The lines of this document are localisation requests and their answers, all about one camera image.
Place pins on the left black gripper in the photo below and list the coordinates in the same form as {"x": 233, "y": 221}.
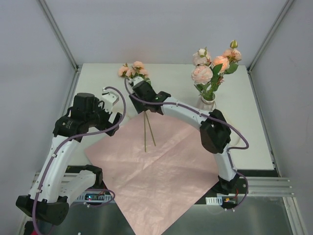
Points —
{"x": 114, "y": 123}

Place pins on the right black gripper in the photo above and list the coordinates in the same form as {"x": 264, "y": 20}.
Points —
{"x": 141, "y": 87}

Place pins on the pink flower stem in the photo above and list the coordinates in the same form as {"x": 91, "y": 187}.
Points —
{"x": 225, "y": 64}
{"x": 129, "y": 72}
{"x": 202, "y": 75}

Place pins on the purple pink wrapping paper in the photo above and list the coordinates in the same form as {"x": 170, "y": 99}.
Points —
{"x": 158, "y": 174}

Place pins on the white ribbed ceramic vase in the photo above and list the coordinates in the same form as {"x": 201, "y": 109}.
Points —
{"x": 208, "y": 105}

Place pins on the cream printed ribbon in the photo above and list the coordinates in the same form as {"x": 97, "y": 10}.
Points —
{"x": 235, "y": 120}

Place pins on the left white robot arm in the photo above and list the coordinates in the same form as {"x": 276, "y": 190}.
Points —
{"x": 48, "y": 200}

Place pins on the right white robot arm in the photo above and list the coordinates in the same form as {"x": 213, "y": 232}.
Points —
{"x": 214, "y": 130}

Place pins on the red black object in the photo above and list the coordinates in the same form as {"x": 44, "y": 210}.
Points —
{"x": 29, "y": 229}

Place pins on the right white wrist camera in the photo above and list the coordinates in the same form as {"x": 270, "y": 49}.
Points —
{"x": 136, "y": 80}

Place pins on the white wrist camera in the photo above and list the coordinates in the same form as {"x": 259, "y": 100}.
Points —
{"x": 109, "y": 99}
{"x": 136, "y": 80}

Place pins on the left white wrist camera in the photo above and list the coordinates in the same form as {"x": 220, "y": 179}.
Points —
{"x": 109, "y": 99}

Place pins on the left aluminium frame post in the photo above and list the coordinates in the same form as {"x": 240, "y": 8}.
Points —
{"x": 57, "y": 32}

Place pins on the aluminium frame post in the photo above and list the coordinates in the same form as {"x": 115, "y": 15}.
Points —
{"x": 273, "y": 29}
{"x": 57, "y": 32}

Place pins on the left white cable duct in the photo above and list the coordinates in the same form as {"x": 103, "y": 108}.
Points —
{"x": 94, "y": 198}

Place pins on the white cable duct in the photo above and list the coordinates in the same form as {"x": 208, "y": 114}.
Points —
{"x": 94, "y": 198}
{"x": 214, "y": 201}

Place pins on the right white cable duct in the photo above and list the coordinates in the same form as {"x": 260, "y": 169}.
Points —
{"x": 214, "y": 201}

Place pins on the aluminium rail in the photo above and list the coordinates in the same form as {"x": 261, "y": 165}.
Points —
{"x": 270, "y": 187}

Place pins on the right aluminium frame post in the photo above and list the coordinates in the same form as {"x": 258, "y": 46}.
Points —
{"x": 273, "y": 29}

